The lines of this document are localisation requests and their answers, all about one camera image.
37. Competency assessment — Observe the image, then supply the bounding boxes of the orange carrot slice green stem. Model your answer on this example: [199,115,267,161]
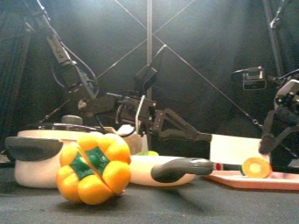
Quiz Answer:
[239,157,274,179]

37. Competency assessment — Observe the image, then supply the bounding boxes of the white toy cleaver black handle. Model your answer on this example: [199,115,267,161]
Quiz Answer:
[197,132,263,166]

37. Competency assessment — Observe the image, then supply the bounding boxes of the small orange tan box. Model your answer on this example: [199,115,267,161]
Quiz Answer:
[95,126,118,134]

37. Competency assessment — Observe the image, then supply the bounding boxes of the white toy knife block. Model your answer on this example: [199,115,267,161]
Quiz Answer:
[117,124,150,156]

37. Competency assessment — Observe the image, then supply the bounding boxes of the pink cutting board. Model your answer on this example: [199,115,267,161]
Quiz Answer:
[205,170,299,191]

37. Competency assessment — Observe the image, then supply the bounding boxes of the black pot lid with knob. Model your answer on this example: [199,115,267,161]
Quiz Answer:
[23,115,114,135]

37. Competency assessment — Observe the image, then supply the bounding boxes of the yellow toy bell pepper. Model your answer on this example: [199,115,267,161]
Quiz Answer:
[55,132,133,206]

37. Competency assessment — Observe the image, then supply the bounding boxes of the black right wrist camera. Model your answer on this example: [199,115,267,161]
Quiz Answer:
[231,66,270,91]

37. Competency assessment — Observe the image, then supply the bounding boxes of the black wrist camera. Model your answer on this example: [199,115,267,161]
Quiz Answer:
[134,64,159,92]
[231,66,270,91]

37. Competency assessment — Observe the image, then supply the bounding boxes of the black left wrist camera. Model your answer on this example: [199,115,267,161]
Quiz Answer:
[134,64,159,92]

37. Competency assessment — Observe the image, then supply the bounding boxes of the dark slanted frame strut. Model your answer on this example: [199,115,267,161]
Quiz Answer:
[262,0,286,77]

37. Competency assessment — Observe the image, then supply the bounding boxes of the white toy pan grey handle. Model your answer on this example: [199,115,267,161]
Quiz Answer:
[127,154,215,187]

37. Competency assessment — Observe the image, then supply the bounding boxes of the white toy pot grey handle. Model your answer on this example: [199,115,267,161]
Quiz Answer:
[4,129,87,189]

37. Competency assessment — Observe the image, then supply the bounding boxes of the vertical metal frame pole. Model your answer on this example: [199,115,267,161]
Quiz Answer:
[146,0,155,102]

